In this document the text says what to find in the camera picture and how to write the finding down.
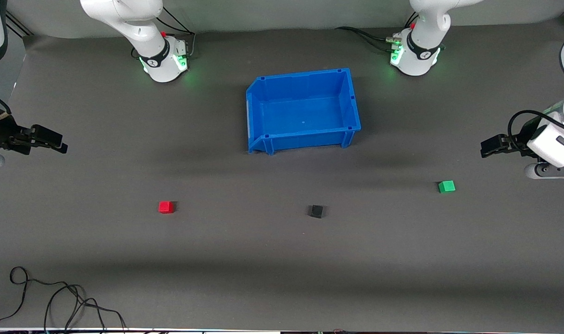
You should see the blue plastic storage bin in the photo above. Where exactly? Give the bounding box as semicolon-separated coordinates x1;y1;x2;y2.
246;68;362;155

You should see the dark grey table mat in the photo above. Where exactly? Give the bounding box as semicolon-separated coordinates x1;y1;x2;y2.
0;19;564;331

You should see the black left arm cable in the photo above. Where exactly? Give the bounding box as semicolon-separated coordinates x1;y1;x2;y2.
508;110;564;140

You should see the aluminium frame rail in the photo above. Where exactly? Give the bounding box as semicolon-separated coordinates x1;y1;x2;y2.
6;12;34;37

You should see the thin black looped cable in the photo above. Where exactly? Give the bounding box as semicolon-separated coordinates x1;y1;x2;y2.
0;267;85;329

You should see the thin black tangled cable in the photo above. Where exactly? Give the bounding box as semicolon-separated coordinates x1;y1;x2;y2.
44;284;127;333

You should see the black right base cable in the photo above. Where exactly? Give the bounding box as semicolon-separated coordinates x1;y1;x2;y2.
156;7;196;58

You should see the black base cable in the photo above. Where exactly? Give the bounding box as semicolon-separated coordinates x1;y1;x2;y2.
156;7;196;58
335;26;403;52

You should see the black left base cable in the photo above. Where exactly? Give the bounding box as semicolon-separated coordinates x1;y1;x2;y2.
335;26;403;52

